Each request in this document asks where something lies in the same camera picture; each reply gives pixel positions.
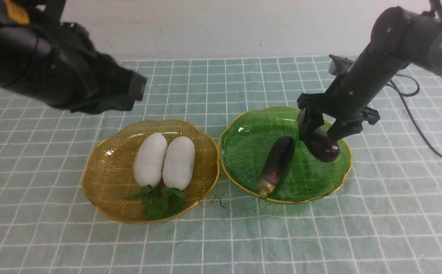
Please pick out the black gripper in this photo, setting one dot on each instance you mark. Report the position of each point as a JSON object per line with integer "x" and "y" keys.
{"x": 348, "y": 106}
{"x": 118, "y": 88}

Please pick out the dark purple eggplant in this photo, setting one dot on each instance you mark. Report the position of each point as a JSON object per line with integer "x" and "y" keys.
{"x": 320, "y": 145}

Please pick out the purple eggplant with pale stem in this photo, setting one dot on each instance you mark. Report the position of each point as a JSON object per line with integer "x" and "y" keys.
{"x": 276, "y": 165}

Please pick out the white radish with leaves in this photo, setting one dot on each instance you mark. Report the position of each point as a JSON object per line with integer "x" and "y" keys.
{"x": 148, "y": 165}

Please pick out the white radish green leaves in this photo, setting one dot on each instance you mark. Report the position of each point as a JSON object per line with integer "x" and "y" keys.
{"x": 176, "y": 175}

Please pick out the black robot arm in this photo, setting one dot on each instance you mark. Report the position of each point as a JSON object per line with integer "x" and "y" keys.
{"x": 399, "y": 38}
{"x": 55, "y": 61}

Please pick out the green glass plate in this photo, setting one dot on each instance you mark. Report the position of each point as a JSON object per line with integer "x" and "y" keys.
{"x": 244, "y": 147}

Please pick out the amber glass plate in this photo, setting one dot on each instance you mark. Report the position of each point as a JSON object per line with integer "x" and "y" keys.
{"x": 109, "y": 174}

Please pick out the green checkered tablecloth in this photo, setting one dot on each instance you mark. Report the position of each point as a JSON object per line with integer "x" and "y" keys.
{"x": 385, "y": 219}

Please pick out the dark wrist camera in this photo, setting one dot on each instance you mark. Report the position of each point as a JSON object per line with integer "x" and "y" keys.
{"x": 339, "y": 65}

